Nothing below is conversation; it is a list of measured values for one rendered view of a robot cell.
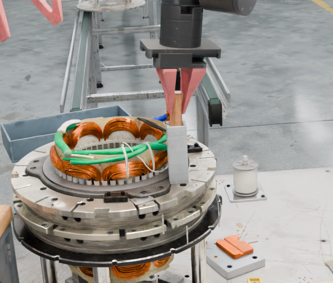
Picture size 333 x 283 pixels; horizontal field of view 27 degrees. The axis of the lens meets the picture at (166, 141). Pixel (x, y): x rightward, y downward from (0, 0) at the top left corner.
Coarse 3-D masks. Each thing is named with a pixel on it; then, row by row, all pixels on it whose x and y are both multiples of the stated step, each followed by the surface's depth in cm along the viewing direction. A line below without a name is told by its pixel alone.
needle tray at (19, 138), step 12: (96, 108) 146; (108, 108) 147; (120, 108) 146; (24, 120) 141; (36, 120) 142; (48, 120) 143; (60, 120) 144; (12, 132) 141; (24, 132) 142; (36, 132) 143; (48, 132) 144; (12, 144) 131; (24, 144) 132; (36, 144) 132; (12, 156) 132; (24, 156) 132
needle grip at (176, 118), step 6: (174, 96) 99; (180, 96) 99; (174, 102) 99; (180, 102) 99; (174, 108) 99; (180, 108) 99; (174, 114) 99; (180, 114) 100; (174, 120) 100; (180, 120) 100
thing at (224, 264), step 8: (208, 248) 143; (216, 248) 143; (208, 256) 140; (216, 256) 140; (224, 256) 140; (248, 256) 140; (256, 256) 140; (208, 264) 141; (216, 264) 138; (224, 264) 137; (232, 264) 137; (240, 264) 137; (248, 264) 137; (256, 264) 138; (264, 264) 139; (224, 272) 136; (232, 272) 135; (240, 272) 136; (248, 272) 138
